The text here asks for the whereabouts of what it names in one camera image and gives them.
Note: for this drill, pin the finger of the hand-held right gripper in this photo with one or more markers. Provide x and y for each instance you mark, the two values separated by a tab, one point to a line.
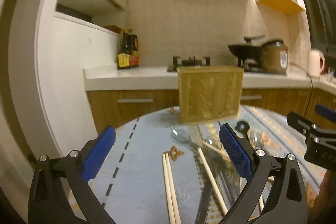
326	111
299	121

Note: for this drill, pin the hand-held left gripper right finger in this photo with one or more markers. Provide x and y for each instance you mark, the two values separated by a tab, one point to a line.
236	153

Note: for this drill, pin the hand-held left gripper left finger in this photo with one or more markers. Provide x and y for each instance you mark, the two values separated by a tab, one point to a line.
98	153

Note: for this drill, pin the black plastic spoon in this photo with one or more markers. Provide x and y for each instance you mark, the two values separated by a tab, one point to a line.
241	126

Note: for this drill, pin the beige plastic utensil holder basket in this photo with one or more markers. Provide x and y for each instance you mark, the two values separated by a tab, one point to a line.
210	94

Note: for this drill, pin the person's right forearm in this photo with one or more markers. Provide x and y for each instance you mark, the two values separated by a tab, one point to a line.
324	200

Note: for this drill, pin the light blue patterned tablecloth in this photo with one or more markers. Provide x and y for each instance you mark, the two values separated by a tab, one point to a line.
147	161

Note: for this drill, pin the white electric kettle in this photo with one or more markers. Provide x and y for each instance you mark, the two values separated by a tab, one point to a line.
316	62

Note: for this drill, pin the wooden base cabinet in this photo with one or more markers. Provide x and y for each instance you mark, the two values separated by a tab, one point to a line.
147	113

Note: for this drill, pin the golden rice cooker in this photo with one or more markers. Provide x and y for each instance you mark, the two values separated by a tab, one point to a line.
275	57

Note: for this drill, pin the black wok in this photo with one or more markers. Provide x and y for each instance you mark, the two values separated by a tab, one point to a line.
245	50

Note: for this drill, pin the dark glass window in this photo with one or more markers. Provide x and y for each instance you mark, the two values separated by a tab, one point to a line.
320	14

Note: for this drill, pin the dark sauce bottle red label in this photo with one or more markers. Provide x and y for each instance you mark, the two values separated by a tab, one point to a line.
134	54

